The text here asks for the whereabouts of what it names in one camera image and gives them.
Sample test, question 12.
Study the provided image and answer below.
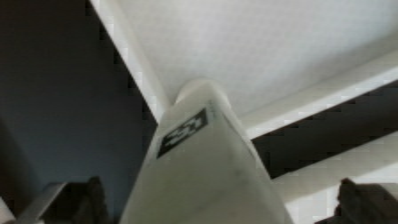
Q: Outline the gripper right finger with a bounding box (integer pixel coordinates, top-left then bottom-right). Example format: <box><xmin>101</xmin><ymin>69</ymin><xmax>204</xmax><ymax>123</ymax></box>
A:
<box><xmin>330</xmin><ymin>178</ymin><xmax>398</xmax><ymax>224</ymax></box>

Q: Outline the white desk leg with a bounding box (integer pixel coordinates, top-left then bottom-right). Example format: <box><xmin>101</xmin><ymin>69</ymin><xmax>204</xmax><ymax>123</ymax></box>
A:
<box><xmin>119</xmin><ymin>79</ymin><xmax>293</xmax><ymax>224</ymax></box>

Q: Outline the white front fence bar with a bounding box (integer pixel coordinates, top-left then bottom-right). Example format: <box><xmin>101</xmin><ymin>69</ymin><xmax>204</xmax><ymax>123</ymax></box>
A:
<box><xmin>273</xmin><ymin>131</ymin><xmax>398</xmax><ymax>224</ymax></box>

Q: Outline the white desk top tray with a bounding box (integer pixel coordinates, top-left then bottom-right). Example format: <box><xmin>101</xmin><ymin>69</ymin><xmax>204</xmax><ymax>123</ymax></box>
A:
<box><xmin>88</xmin><ymin>0</ymin><xmax>398</xmax><ymax>137</ymax></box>

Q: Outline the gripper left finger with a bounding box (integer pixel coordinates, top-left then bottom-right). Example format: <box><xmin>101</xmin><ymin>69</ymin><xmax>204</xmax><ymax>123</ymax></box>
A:
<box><xmin>14</xmin><ymin>176</ymin><xmax>110</xmax><ymax>224</ymax></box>

